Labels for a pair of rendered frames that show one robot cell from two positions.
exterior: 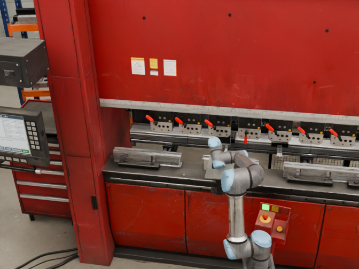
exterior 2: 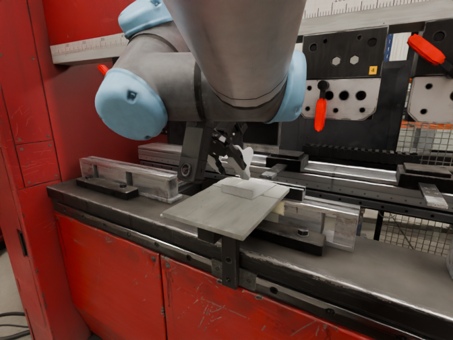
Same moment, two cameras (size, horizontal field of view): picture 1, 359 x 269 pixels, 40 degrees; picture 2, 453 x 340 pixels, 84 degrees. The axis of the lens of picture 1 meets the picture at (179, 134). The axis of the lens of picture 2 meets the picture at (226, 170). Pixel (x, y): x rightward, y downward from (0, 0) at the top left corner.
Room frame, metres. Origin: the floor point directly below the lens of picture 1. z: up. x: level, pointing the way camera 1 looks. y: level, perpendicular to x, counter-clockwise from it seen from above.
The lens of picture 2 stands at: (2.23, -0.43, 1.22)
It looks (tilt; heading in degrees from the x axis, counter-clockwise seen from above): 16 degrees down; 19
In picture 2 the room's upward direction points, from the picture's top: straight up
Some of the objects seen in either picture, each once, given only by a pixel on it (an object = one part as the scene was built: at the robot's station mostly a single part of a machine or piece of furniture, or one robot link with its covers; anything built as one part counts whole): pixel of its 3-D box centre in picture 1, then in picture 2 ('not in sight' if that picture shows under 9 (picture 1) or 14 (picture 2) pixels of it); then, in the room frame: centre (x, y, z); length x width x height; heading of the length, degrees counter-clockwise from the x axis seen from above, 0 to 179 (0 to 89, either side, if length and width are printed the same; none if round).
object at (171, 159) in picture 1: (147, 157); (126, 176); (2.99, 0.24, 0.92); 0.50 x 0.06 x 0.10; 79
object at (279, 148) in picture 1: (279, 145); (428, 183); (2.96, -0.71, 1.01); 0.26 x 0.12 x 0.05; 169
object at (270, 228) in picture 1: (272, 223); not in sight; (2.44, -0.59, 0.75); 0.20 x 0.16 x 0.18; 70
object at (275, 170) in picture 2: (226, 141); (280, 164); (3.04, -0.34, 1.01); 0.26 x 0.12 x 0.05; 169
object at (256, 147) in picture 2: (223, 139); (261, 133); (2.88, -0.30, 1.13); 0.10 x 0.02 x 0.10; 79
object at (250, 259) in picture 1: (259, 258); not in sight; (2.06, -0.45, 0.82); 0.15 x 0.15 x 0.10
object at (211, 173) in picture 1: (220, 167); (232, 200); (2.74, -0.27, 1.00); 0.26 x 0.18 x 0.01; 169
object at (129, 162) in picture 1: (139, 164); (106, 186); (2.94, 0.30, 0.89); 0.30 x 0.05 x 0.03; 79
